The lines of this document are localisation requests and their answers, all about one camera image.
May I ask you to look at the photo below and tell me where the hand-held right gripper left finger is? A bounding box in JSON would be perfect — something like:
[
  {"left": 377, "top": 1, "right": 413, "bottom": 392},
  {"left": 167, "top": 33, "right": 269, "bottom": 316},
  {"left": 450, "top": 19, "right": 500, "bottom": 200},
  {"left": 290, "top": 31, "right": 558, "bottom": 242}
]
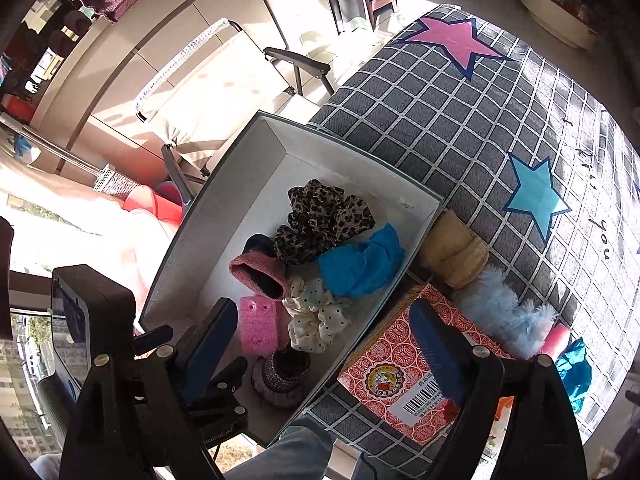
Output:
[{"left": 60, "top": 297, "right": 248, "bottom": 480}]

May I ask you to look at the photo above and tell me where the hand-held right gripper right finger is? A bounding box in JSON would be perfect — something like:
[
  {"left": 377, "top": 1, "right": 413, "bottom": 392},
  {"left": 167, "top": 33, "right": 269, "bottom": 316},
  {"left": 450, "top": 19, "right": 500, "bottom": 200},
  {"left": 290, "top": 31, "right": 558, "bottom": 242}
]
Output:
[{"left": 409, "top": 300, "right": 588, "bottom": 480}]

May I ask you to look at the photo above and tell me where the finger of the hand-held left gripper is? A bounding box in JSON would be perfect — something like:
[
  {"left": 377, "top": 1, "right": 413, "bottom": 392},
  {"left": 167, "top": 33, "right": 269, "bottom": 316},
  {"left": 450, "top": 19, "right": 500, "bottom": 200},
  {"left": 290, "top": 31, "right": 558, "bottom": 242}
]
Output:
[
  {"left": 187, "top": 357, "right": 250, "bottom": 423},
  {"left": 132, "top": 324, "right": 175, "bottom": 357}
]

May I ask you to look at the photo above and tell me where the pink sponge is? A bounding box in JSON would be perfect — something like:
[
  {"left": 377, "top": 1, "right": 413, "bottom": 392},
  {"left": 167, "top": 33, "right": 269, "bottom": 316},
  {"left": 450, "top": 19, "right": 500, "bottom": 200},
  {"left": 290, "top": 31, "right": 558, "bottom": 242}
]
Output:
[
  {"left": 537, "top": 322, "right": 573, "bottom": 361},
  {"left": 239, "top": 296, "right": 281, "bottom": 356}
]

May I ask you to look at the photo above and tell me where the purple knit scrunchie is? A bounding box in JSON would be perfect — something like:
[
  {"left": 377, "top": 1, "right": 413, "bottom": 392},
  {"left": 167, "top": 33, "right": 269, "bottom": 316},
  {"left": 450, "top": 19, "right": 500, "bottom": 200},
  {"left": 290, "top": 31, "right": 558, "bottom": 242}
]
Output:
[{"left": 250, "top": 346, "right": 312, "bottom": 408}]

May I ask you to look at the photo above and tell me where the light blue fluffy scrunchie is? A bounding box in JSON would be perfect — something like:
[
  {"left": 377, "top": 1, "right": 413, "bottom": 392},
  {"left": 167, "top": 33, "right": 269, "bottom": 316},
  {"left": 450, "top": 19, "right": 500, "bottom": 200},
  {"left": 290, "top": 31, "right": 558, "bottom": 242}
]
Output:
[{"left": 452, "top": 265, "right": 560, "bottom": 360}]

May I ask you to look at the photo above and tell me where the pink navy knitted band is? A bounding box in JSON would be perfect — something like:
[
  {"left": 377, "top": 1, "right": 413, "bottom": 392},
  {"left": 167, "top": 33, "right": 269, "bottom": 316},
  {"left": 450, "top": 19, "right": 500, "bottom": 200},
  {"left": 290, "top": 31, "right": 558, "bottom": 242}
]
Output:
[{"left": 229, "top": 234, "right": 291, "bottom": 300}]

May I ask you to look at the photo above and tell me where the beige sock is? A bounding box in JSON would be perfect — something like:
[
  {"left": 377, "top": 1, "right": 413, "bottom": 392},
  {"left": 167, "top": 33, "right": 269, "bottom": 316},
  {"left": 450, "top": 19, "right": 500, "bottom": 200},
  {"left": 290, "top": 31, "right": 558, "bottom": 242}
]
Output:
[{"left": 417, "top": 210, "right": 491, "bottom": 290}]

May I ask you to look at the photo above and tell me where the white polka dot scrunchie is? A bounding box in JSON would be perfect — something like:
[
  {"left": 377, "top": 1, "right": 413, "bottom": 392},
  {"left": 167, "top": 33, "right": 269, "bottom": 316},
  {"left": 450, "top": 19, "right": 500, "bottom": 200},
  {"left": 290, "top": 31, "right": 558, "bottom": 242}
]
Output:
[{"left": 282, "top": 276, "right": 353, "bottom": 353}]

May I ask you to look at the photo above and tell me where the blue crinkled cloth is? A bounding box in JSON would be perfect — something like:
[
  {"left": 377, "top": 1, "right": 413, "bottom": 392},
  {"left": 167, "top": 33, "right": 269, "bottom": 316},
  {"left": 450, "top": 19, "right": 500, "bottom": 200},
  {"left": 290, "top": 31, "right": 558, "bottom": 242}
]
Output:
[
  {"left": 317, "top": 223, "right": 406, "bottom": 297},
  {"left": 554, "top": 337, "right": 593, "bottom": 415}
]

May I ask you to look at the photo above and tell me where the leopard print scrunchie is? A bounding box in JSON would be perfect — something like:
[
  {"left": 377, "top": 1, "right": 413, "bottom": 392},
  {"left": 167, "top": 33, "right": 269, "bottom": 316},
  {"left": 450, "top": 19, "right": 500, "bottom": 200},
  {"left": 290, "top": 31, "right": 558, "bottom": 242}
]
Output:
[{"left": 274, "top": 179, "right": 377, "bottom": 265}]

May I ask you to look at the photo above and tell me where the white cardboard box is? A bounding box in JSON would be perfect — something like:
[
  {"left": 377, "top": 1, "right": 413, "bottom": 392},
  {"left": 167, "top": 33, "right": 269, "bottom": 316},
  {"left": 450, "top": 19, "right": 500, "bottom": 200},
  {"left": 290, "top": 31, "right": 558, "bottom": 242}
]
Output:
[{"left": 137, "top": 111, "right": 445, "bottom": 448}]

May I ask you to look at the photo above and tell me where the person's left forearm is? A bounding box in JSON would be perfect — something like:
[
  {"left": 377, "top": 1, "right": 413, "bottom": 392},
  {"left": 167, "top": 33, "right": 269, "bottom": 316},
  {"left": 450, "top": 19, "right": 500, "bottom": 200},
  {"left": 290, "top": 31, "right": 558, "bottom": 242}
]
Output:
[{"left": 30, "top": 452, "right": 66, "bottom": 480}]

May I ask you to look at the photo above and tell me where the red patterned tissue box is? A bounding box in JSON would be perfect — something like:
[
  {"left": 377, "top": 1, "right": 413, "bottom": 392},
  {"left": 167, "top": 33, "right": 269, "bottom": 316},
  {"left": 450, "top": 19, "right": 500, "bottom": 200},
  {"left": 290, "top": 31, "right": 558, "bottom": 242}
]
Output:
[{"left": 337, "top": 282, "right": 516, "bottom": 448}]

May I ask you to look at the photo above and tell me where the person's left leg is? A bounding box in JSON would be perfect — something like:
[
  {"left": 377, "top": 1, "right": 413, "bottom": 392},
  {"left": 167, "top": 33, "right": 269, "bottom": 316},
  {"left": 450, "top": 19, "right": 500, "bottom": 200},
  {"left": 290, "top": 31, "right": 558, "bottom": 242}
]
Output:
[{"left": 222, "top": 412, "right": 333, "bottom": 480}]

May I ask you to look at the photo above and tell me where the red plastic basin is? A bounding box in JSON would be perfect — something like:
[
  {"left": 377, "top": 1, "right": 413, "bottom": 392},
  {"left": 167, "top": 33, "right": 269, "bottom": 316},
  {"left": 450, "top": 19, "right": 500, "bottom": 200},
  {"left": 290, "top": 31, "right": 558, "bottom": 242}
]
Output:
[{"left": 122, "top": 185, "right": 186, "bottom": 231}]

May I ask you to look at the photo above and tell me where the white perforated basket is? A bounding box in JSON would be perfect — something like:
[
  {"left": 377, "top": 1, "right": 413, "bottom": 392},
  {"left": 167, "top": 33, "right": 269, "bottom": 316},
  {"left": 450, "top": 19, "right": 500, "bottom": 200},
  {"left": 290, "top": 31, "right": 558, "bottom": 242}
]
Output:
[{"left": 92, "top": 162, "right": 138, "bottom": 196}]

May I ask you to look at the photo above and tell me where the silver pole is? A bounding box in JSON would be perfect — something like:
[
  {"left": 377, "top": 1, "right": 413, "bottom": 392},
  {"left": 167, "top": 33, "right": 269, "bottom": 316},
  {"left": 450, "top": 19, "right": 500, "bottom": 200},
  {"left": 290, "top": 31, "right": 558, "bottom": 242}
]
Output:
[{"left": 0, "top": 112, "right": 103, "bottom": 178}]

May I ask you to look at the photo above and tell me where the small teal rag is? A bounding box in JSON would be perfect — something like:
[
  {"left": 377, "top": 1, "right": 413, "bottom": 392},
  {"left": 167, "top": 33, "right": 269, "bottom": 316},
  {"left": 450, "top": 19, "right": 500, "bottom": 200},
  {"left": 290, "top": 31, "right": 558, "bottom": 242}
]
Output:
[{"left": 12, "top": 132, "right": 36, "bottom": 158}]

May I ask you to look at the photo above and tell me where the grey checkered star tablecloth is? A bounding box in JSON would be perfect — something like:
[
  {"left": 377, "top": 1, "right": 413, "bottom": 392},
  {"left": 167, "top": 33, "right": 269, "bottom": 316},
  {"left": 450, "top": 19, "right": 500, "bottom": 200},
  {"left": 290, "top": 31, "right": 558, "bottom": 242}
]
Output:
[{"left": 297, "top": 4, "right": 638, "bottom": 480}]

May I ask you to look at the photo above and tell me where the beige folding chair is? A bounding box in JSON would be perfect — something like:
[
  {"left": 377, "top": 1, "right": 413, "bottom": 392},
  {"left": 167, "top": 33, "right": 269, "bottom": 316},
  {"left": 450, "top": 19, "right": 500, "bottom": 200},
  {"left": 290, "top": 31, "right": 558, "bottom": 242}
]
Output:
[{"left": 135, "top": 17, "right": 335, "bottom": 211}]

